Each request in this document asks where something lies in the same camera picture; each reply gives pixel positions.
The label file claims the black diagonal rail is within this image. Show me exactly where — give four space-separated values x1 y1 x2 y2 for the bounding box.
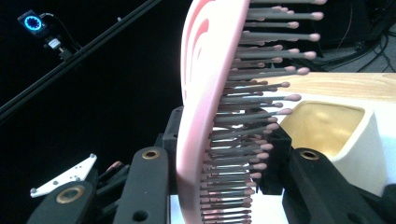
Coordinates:
0 0 163 125

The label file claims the pink hairbrush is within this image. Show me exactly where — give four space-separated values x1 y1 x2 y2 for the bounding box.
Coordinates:
175 0 329 224

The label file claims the beige square cup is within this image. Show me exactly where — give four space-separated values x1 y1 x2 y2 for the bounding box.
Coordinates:
279 100 389 198

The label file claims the camera with blue ring light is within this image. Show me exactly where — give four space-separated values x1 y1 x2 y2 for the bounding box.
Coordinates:
17 9 51 39

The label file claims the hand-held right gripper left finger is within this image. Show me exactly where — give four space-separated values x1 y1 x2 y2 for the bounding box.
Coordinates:
162 105 185 195

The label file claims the bundle of dark cables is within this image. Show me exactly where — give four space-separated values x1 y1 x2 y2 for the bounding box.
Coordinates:
311 0 396 73

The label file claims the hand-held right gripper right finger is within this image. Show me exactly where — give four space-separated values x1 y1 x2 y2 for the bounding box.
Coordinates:
259 123 293 196

